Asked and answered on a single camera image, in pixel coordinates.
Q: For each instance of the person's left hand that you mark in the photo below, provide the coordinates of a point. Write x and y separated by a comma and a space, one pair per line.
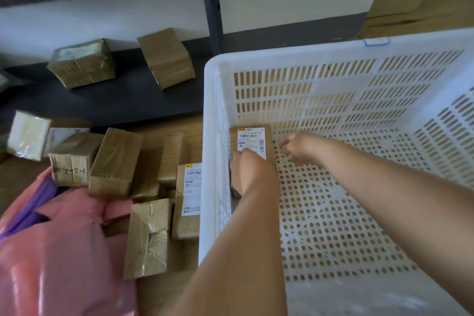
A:
253, 171

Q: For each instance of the person's right hand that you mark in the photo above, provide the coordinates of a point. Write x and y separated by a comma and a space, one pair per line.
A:
307, 147

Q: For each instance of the long white label cardboard box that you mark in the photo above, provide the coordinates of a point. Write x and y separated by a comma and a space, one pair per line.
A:
190, 186

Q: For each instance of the thin plain cardboard box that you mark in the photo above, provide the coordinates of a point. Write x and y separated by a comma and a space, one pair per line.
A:
171, 156

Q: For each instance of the white plastic crate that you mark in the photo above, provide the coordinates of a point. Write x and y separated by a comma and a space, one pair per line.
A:
296, 58

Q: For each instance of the plain brown box shelf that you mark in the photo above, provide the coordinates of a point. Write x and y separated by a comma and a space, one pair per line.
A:
166, 56

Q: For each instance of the pile of cardboard parcels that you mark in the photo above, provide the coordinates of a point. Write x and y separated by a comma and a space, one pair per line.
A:
74, 156

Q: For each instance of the taped box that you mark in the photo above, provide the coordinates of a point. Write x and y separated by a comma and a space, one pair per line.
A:
81, 67

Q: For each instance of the purple mailer bag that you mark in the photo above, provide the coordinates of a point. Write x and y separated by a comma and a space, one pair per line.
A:
33, 208

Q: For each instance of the person's right forearm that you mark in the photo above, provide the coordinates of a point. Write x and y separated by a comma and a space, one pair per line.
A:
407, 208

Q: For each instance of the person's left forearm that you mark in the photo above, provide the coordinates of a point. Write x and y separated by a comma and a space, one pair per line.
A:
237, 260

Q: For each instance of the black metal shelf rack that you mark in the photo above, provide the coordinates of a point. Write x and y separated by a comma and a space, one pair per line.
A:
129, 97

